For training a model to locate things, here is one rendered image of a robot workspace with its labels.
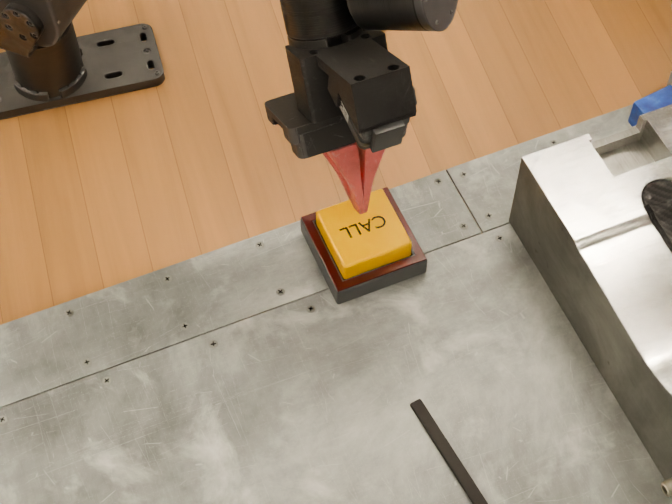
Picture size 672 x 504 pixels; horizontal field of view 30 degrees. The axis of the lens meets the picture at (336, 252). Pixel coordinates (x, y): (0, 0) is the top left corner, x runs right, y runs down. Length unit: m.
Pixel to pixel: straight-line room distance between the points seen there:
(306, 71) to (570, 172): 0.23
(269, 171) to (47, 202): 0.19
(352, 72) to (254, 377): 0.27
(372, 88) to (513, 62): 0.36
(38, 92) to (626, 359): 0.56
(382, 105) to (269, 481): 0.29
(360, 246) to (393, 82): 0.20
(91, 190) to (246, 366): 0.22
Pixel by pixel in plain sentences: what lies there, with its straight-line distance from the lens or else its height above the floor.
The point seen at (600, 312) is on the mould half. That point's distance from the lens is 0.96.
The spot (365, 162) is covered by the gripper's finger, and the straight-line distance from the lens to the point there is 0.95.
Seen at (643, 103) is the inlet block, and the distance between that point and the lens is 1.11.
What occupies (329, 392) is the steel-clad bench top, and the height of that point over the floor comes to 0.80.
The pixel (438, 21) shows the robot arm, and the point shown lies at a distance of 0.87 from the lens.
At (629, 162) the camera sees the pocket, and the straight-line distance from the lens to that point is 1.04.
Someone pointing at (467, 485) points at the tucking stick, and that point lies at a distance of 0.95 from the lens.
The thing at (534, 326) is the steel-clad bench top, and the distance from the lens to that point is 1.02.
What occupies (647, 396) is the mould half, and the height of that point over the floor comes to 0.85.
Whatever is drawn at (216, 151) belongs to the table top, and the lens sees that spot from 1.11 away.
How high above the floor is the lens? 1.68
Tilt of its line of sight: 57 degrees down
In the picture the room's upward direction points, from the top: straight up
